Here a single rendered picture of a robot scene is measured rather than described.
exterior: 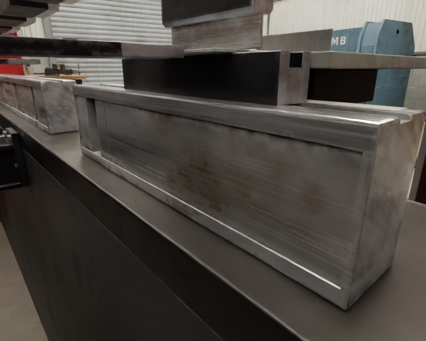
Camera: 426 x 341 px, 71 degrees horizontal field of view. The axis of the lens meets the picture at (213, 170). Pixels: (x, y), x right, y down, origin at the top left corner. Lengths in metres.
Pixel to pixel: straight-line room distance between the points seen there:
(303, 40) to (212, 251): 0.20
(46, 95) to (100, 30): 7.21
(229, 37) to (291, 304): 0.17
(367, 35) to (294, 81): 5.91
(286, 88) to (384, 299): 0.13
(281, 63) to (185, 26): 0.11
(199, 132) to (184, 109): 0.02
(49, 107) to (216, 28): 0.44
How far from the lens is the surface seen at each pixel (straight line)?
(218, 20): 0.24
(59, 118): 0.64
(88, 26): 7.77
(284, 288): 0.18
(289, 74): 0.19
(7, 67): 2.36
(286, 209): 0.17
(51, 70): 4.63
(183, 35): 0.27
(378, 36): 5.95
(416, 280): 0.22
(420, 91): 7.32
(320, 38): 0.30
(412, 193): 0.93
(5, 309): 1.70
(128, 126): 0.31
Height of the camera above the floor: 0.99
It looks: 19 degrees down
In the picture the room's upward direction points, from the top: straight up
